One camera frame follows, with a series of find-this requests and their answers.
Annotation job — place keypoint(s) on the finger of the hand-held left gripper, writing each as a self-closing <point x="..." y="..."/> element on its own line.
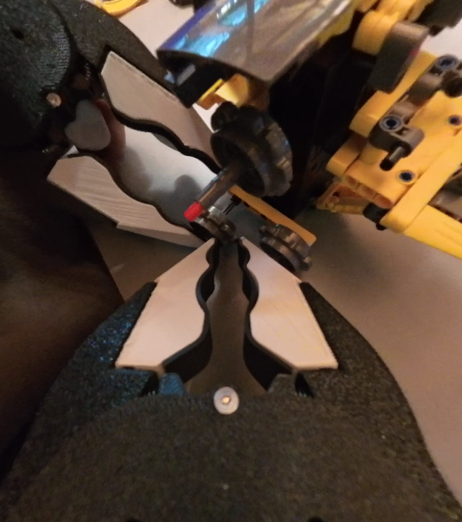
<point x="112" y="195"/>
<point x="153" y="102"/>

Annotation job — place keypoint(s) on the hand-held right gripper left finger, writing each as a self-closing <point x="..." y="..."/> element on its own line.
<point x="165" y="322"/>

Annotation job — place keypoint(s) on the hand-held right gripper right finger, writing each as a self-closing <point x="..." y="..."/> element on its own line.
<point x="288" y="322"/>

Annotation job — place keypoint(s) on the grey toy gear wheel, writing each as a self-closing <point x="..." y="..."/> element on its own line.
<point x="216" y="223"/>
<point x="286" y="244"/>

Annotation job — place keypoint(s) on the yellow toy brick vehicle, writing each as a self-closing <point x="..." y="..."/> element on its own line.
<point x="418" y="122"/>

